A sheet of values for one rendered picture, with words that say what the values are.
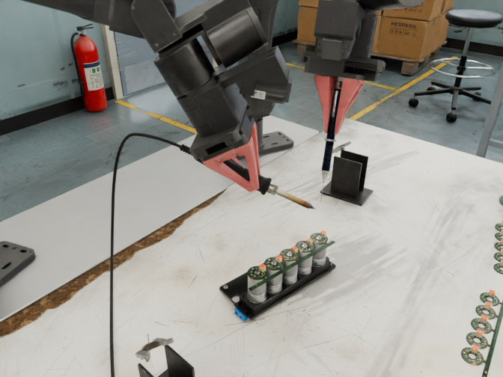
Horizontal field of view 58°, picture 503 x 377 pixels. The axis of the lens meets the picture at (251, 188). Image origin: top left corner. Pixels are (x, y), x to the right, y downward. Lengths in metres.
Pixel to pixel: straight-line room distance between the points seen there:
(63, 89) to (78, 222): 2.57
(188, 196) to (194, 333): 0.32
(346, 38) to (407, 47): 3.60
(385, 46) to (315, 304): 3.65
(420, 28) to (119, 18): 3.65
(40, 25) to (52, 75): 0.31
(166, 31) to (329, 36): 0.17
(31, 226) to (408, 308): 0.61
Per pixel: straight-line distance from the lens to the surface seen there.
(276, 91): 0.54
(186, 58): 0.53
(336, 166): 0.84
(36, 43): 3.24
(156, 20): 0.51
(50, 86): 3.32
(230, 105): 0.53
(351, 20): 0.52
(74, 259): 0.76
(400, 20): 4.11
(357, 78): 0.59
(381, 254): 0.74
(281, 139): 1.04
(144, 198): 0.87
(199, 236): 0.75
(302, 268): 0.65
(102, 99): 3.31
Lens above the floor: 1.21
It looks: 32 degrees down
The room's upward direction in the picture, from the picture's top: straight up
